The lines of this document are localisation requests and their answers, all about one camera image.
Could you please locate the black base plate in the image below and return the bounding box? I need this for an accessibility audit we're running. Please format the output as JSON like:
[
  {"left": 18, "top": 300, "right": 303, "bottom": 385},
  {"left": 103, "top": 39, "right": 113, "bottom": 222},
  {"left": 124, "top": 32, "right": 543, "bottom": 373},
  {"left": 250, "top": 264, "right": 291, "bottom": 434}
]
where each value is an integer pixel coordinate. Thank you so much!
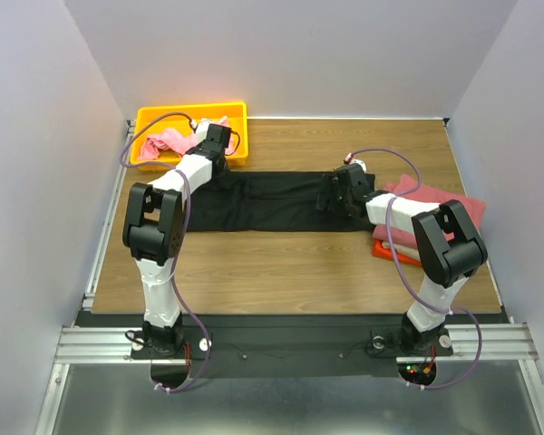
[{"left": 66, "top": 312, "right": 508, "bottom": 390}]

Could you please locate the right silver knob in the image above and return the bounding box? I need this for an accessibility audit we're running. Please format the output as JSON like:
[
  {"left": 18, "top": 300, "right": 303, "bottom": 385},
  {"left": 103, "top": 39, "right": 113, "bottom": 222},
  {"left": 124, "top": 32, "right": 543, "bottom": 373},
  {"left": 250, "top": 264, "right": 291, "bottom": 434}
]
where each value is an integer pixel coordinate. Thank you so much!
[{"left": 372, "top": 335, "right": 386, "bottom": 350}]

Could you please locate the left white knob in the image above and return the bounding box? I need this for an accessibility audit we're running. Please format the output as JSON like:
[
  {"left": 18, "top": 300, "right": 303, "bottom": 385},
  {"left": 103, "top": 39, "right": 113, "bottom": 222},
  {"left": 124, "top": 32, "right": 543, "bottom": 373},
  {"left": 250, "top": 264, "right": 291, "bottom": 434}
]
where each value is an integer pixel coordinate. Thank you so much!
[{"left": 199, "top": 338, "right": 211, "bottom": 352}]

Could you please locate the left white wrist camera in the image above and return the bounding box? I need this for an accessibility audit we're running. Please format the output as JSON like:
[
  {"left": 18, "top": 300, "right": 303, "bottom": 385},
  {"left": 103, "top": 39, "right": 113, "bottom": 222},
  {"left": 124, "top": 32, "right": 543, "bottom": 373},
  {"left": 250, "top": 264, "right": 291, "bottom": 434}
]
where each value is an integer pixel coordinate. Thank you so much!
[{"left": 194, "top": 121, "right": 212, "bottom": 143}]

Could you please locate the pink crumpled t shirt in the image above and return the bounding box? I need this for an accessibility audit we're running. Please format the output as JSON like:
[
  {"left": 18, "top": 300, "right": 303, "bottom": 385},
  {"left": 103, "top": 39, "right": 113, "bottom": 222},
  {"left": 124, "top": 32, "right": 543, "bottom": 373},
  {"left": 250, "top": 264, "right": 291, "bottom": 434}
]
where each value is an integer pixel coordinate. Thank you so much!
[{"left": 138, "top": 116, "right": 230, "bottom": 160}]

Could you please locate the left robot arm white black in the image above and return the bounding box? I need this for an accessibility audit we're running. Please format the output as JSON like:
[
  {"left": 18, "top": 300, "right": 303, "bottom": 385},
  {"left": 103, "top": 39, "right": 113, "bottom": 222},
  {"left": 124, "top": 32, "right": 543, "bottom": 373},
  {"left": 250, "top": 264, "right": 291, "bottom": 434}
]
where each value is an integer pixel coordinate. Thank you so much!
[{"left": 122, "top": 122, "right": 233, "bottom": 358}]

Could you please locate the electronics board with leds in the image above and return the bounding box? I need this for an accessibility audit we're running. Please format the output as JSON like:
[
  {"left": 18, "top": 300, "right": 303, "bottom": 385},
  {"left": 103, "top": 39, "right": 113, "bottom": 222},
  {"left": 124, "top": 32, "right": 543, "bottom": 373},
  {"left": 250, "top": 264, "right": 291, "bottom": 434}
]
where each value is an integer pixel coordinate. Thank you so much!
[{"left": 402, "top": 362, "right": 436, "bottom": 380}]

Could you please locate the black t shirt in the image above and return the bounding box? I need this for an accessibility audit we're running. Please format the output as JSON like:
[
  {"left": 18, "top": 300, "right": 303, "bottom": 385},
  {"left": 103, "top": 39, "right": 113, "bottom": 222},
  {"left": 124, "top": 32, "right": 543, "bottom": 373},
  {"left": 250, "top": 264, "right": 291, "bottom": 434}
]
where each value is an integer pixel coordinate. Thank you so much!
[{"left": 188, "top": 171, "right": 374, "bottom": 232}]

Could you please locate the yellow plastic bin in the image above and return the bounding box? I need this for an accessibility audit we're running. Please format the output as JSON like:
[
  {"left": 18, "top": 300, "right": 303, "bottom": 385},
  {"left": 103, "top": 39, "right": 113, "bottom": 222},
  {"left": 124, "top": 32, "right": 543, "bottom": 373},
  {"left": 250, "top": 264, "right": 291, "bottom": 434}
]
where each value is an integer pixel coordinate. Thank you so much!
[{"left": 125, "top": 101, "right": 248, "bottom": 171}]

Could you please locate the aluminium front rail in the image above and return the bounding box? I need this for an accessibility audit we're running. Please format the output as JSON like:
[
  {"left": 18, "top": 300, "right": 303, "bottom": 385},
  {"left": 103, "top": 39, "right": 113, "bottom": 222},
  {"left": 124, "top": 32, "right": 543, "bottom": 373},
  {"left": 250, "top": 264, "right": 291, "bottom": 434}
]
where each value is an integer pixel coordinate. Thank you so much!
[{"left": 54, "top": 324, "right": 539, "bottom": 364}]

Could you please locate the folded cream t shirt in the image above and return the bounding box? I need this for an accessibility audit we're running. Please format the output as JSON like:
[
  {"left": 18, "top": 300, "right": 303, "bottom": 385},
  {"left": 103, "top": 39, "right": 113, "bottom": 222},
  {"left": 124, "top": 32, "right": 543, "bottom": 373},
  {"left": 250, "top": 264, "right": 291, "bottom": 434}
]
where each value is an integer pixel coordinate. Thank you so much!
[{"left": 381, "top": 241, "right": 420, "bottom": 261}]

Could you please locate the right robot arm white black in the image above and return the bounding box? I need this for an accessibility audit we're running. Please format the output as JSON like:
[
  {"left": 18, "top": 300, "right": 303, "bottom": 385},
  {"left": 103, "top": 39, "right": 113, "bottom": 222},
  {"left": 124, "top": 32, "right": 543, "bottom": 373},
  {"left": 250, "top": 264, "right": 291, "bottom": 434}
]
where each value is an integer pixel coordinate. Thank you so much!
[{"left": 316, "top": 162, "right": 488, "bottom": 353}]

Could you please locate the folded orange t shirt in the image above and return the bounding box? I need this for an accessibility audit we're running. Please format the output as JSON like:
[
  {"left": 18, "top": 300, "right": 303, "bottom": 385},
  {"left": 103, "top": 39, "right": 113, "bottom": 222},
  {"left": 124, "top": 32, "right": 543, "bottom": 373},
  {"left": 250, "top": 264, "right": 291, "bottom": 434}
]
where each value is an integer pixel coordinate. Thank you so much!
[{"left": 372, "top": 239, "right": 422, "bottom": 266}]

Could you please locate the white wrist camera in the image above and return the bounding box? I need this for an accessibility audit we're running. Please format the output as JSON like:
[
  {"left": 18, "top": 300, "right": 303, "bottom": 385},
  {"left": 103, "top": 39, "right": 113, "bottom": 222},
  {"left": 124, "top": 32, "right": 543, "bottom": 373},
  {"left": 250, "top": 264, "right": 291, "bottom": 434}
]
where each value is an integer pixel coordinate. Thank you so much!
[
  {"left": 344, "top": 153, "right": 367, "bottom": 172},
  {"left": 194, "top": 121, "right": 212, "bottom": 143}
]

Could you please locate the aluminium left side rail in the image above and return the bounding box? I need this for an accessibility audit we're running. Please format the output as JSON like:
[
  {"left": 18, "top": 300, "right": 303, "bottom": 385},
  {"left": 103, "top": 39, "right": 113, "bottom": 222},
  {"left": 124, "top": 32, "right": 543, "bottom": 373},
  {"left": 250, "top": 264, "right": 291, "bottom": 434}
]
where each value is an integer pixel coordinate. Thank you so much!
[{"left": 82, "top": 118, "right": 136, "bottom": 312}]

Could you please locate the folded dusty red t shirt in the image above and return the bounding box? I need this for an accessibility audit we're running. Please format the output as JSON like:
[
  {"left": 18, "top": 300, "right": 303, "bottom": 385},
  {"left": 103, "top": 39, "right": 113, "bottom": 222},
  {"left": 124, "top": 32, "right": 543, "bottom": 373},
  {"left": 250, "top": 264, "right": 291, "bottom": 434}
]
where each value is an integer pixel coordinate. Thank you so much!
[{"left": 384, "top": 174, "right": 487, "bottom": 249}]

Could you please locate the aluminium rail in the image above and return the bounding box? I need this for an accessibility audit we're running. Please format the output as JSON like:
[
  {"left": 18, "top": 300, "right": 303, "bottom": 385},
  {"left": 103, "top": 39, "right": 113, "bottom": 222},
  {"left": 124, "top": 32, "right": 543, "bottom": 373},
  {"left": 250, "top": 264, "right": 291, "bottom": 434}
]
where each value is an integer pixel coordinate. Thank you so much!
[
  {"left": 54, "top": 324, "right": 539, "bottom": 364},
  {"left": 82, "top": 118, "right": 136, "bottom": 312}
]

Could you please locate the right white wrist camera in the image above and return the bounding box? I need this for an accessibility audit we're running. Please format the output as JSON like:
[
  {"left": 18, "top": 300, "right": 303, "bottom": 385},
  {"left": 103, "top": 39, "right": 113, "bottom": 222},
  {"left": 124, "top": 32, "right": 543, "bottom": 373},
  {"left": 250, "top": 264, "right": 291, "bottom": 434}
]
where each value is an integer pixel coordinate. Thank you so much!
[{"left": 344, "top": 153, "right": 367, "bottom": 172}]

